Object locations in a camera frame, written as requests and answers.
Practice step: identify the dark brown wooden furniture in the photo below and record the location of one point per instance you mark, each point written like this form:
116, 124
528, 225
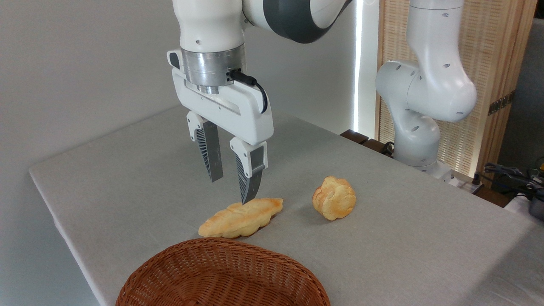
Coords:
359, 138

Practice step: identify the wooden bamboo folding screen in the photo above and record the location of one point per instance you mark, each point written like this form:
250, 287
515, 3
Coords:
493, 51

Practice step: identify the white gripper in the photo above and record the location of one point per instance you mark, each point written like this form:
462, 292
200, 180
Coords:
242, 117

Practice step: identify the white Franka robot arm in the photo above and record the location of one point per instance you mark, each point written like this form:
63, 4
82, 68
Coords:
429, 85

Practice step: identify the black metal screen hinge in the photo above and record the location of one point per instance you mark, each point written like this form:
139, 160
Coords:
501, 103

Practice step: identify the brown wicker basket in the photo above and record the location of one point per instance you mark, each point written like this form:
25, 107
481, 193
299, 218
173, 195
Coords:
221, 276

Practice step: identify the long golden bread loaf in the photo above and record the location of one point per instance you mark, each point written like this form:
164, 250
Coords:
242, 219

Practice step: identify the round golden bread roll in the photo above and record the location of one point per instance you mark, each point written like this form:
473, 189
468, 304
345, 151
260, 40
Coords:
335, 199

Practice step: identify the grey tablecloth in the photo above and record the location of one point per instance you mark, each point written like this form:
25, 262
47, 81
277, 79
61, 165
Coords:
382, 246

